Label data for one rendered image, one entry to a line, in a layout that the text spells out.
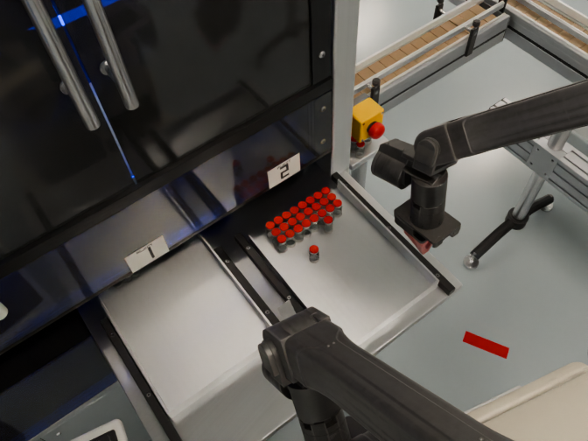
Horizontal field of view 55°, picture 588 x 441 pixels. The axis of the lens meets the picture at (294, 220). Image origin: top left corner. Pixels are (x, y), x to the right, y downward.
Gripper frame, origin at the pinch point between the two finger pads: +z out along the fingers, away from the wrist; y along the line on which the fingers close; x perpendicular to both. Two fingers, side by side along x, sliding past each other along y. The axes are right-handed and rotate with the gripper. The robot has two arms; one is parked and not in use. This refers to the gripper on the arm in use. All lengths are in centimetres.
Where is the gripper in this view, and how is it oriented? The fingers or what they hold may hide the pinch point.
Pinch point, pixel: (424, 248)
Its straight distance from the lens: 107.3
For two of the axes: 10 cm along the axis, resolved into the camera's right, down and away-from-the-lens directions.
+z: 1.3, 6.5, 7.5
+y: -5.9, -5.6, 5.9
